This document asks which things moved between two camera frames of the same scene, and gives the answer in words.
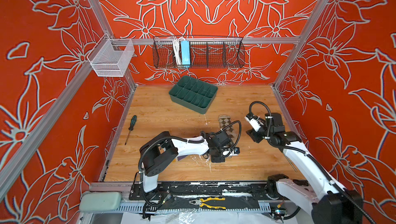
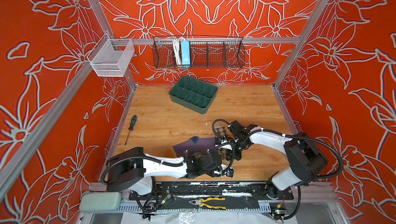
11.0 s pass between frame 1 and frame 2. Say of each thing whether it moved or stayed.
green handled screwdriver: stayed
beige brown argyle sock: moved
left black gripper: moved
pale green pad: stayed
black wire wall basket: stayed
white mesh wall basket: stayed
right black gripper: moved
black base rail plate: stayed
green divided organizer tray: stayed
